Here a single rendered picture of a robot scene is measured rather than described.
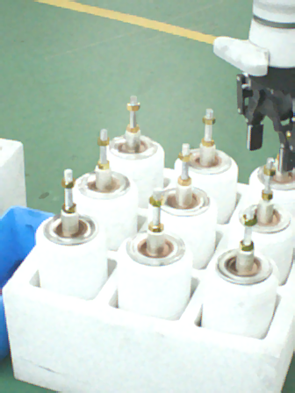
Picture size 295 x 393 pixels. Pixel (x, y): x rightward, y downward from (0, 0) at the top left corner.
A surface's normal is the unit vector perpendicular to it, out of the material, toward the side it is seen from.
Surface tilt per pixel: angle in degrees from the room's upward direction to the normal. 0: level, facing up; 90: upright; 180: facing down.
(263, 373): 90
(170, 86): 0
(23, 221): 88
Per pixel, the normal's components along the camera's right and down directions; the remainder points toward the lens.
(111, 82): 0.02, -0.84
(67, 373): -0.33, 0.51
